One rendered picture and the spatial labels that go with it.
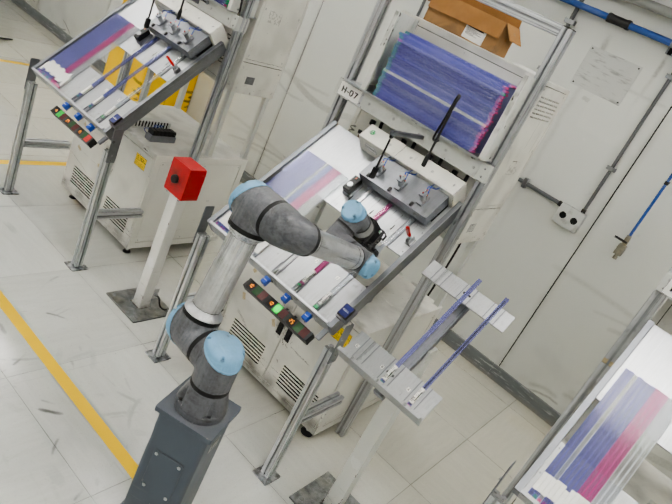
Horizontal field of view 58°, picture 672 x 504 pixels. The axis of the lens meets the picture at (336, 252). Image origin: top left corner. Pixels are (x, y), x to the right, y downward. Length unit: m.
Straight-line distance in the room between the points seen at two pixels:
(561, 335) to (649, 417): 1.82
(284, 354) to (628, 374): 1.36
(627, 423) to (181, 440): 1.29
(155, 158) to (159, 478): 1.75
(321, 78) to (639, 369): 3.19
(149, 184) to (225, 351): 1.72
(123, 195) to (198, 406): 1.87
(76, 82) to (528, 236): 2.60
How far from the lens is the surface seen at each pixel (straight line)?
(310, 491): 2.57
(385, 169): 2.42
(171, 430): 1.83
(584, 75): 3.78
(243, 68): 3.30
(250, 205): 1.60
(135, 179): 3.34
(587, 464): 2.00
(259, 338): 2.78
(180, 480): 1.91
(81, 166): 3.75
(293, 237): 1.56
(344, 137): 2.64
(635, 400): 2.10
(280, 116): 4.82
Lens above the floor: 1.74
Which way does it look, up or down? 22 degrees down
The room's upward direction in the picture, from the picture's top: 26 degrees clockwise
